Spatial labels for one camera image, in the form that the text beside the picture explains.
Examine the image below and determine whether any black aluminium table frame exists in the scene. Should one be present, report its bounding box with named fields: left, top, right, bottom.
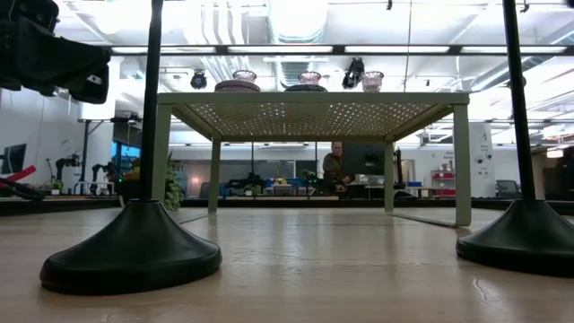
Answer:
left=0, top=195, right=574, bottom=217

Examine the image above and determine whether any pink round candle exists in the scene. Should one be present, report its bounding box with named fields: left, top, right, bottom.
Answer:
left=213, top=79, right=262, bottom=93

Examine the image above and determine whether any grey patterned round candle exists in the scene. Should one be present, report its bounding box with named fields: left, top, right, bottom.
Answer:
left=283, top=83, right=328, bottom=93

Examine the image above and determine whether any person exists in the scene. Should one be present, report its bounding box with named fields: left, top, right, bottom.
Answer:
left=321, top=141, right=355, bottom=195

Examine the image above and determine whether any red bar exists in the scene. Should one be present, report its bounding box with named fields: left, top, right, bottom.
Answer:
left=0, top=164, right=38, bottom=185

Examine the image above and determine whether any pink ribbed glass candle holder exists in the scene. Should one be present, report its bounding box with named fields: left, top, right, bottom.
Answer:
left=297, top=71, right=323, bottom=86
left=231, top=69, right=258, bottom=83
left=361, top=70, right=386, bottom=93

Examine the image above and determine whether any black overhead light bar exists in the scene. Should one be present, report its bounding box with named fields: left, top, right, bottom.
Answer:
left=102, top=43, right=574, bottom=57

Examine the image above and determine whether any black curved tube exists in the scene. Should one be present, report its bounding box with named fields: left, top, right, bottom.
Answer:
left=0, top=178, right=46, bottom=202

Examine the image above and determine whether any dark cabinet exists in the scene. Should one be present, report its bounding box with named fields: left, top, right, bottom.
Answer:
left=542, top=145, right=574, bottom=201

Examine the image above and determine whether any green perforated metal shelf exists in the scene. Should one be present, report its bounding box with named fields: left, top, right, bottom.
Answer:
left=151, top=92, right=473, bottom=228

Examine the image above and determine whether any black cone candlestick holder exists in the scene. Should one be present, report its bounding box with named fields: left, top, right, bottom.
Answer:
left=456, top=0, right=574, bottom=278
left=39, top=0, right=223, bottom=296

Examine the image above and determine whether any black ceiling spotlight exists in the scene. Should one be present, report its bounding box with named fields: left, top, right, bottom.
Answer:
left=189, top=69, right=209, bottom=91
left=341, top=57, right=366, bottom=90

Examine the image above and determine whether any black upright stand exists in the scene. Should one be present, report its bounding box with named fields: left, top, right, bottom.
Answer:
left=393, top=147, right=407, bottom=192

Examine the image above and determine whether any silver ventilation duct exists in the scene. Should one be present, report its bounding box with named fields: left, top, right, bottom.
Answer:
left=266, top=0, right=331, bottom=44

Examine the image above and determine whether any red storage rack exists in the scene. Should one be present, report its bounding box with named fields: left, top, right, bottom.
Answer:
left=430, top=169, right=457, bottom=197

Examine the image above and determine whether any black computer monitor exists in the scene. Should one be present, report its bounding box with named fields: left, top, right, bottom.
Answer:
left=0, top=143, right=28, bottom=176
left=343, top=143, right=387, bottom=177

